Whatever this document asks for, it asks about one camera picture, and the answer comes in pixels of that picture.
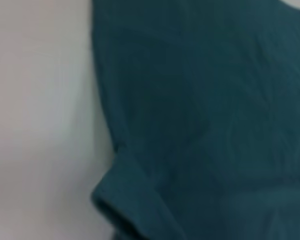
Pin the teal blue t-shirt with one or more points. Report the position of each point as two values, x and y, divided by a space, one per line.
202 125

